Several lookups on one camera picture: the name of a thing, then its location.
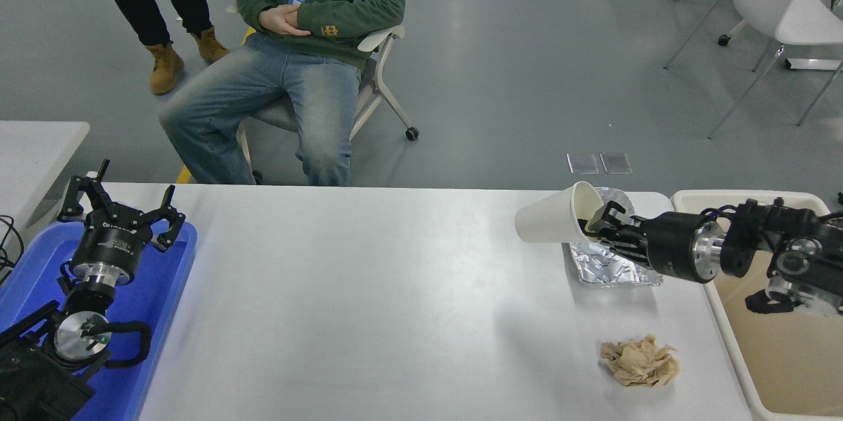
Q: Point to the silver foil tray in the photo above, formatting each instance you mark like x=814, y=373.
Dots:
x=606, y=269

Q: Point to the tan paper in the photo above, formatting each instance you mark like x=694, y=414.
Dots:
x=639, y=362

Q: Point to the blue plastic tray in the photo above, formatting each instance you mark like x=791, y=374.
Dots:
x=164, y=289

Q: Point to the person's left hand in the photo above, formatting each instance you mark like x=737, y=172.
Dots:
x=296, y=14

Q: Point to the person's right hand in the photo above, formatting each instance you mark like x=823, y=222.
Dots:
x=273, y=22

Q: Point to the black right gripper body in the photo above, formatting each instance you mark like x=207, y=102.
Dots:
x=672, y=246

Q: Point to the metal floor plate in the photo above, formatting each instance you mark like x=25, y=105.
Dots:
x=583, y=163
x=616, y=163

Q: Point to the white paper cup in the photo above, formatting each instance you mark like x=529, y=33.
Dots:
x=550, y=217

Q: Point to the white side table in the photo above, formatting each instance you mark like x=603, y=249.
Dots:
x=33, y=157

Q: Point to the white table foot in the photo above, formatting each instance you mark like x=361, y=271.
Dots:
x=813, y=64

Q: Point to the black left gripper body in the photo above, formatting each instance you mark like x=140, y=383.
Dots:
x=108, y=246

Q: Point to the large pale plastic bin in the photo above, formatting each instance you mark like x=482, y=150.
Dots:
x=790, y=368

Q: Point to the grey office chair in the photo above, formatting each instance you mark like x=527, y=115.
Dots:
x=379, y=88

